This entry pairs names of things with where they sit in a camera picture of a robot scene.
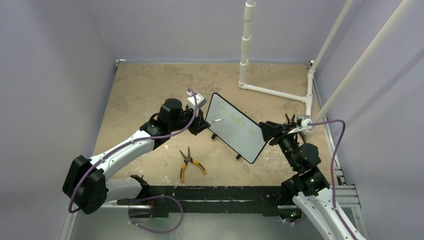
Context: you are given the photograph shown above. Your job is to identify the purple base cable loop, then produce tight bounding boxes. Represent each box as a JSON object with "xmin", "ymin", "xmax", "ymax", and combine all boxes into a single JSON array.
[{"xmin": 127, "ymin": 195, "xmax": 184, "ymax": 235}]

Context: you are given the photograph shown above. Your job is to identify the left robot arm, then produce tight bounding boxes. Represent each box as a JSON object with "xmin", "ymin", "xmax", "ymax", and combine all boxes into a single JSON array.
[{"xmin": 62, "ymin": 93, "xmax": 210, "ymax": 214}]

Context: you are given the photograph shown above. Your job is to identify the black-framed whiteboard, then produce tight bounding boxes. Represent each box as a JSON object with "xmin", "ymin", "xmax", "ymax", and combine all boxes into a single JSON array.
[{"xmin": 206, "ymin": 92, "xmax": 266, "ymax": 164}]

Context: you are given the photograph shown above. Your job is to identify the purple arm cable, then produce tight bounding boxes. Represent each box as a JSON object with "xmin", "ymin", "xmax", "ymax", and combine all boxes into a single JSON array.
[
  {"xmin": 67, "ymin": 88, "xmax": 199, "ymax": 214},
  {"xmin": 308, "ymin": 119, "xmax": 359, "ymax": 240}
]

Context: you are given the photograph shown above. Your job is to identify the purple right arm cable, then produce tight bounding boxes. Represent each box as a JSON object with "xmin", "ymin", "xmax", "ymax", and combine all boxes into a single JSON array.
[{"xmin": 308, "ymin": 119, "xmax": 359, "ymax": 240}]

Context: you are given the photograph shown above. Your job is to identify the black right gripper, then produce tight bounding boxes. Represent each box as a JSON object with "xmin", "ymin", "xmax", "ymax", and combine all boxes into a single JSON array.
[{"xmin": 258, "ymin": 120, "xmax": 299, "ymax": 170}]

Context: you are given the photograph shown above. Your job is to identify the yellow-handled pliers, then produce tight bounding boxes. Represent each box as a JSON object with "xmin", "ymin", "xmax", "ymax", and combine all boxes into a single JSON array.
[{"xmin": 178, "ymin": 146, "xmax": 207, "ymax": 183}]

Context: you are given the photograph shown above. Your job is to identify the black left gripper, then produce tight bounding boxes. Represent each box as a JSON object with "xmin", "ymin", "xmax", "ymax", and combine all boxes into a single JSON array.
[{"xmin": 169, "ymin": 104, "xmax": 210, "ymax": 136}]

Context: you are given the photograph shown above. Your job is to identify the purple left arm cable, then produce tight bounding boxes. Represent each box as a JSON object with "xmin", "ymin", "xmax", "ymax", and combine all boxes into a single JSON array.
[{"xmin": 67, "ymin": 88, "xmax": 199, "ymax": 214}]

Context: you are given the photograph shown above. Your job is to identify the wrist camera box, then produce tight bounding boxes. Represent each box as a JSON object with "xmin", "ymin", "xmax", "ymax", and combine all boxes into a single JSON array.
[
  {"xmin": 288, "ymin": 115, "xmax": 312, "ymax": 134},
  {"xmin": 187, "ymin": 93, "xmax": 207, "ymax": 110}
]

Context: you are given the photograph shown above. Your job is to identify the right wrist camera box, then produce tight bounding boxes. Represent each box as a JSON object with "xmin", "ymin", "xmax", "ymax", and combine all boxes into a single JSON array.
[{"xmin": 288, "ymin": 115, "xmax": 312, "ymax": 134}]

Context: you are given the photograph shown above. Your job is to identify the white PVC pipe frame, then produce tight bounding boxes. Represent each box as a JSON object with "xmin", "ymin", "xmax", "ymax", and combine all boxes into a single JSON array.
[{"xmin": 220, "ymin": 0, "xmax": 424, "ymax": 137}]

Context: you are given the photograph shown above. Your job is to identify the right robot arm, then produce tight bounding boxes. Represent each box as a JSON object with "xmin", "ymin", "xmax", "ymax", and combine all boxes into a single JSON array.
[{"xmin": 259, "ymin": 119, "xmax": 364, "ymax": 240}]

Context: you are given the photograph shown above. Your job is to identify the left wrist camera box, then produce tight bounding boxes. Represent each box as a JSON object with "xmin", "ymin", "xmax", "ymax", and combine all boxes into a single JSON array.
[{"xmin": 187, "ymin": 93, "xmax": 207, "ymax": 110}]

